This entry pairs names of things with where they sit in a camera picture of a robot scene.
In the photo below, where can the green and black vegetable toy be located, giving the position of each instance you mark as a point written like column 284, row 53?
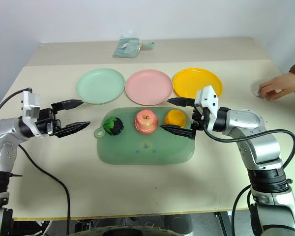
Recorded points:
column 113, row 125

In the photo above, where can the red pink apple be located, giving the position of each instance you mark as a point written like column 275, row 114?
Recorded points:
column 146, row 122

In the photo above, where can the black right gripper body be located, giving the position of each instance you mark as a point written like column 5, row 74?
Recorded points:
column 199, row 118

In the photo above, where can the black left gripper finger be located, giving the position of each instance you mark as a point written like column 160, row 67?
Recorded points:
column 68, row 104
column 72, row 128

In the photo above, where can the pink plate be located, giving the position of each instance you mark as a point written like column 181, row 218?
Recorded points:
column 149, row 86

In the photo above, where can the person's bare hand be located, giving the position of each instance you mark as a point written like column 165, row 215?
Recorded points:
column 275, row 86

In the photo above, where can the small white object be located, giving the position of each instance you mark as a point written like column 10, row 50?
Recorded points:
column 255, row 89

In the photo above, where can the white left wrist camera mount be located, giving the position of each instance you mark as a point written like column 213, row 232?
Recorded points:
column 30, row 105

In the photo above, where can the mint green plate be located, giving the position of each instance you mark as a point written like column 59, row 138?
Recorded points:
column 100, row 86

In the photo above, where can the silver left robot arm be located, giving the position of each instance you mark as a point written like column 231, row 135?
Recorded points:
column 5, row 137

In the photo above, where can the translucent green cutting board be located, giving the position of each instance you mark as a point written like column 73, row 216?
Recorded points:
column 147, row 145

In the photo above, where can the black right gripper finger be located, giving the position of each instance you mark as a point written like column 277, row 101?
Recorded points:
column 180, row 101
column 178, row 130

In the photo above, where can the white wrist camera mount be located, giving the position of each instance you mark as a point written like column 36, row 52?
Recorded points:
column 30, row 105
column 209, row 99

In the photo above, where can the clear bag of green items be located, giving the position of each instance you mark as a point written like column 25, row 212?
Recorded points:
column 127, row 46

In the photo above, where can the orange fruit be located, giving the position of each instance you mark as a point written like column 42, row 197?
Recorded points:
column 175, row 118

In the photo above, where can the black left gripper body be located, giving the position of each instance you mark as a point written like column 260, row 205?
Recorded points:
column 46, row 121

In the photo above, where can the yellow plate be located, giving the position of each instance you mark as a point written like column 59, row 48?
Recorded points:
column 196, row 82

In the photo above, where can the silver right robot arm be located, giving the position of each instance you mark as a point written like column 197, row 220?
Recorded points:
column 260, row 147

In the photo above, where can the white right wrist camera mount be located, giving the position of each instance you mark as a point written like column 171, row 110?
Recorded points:
column 209, row 99

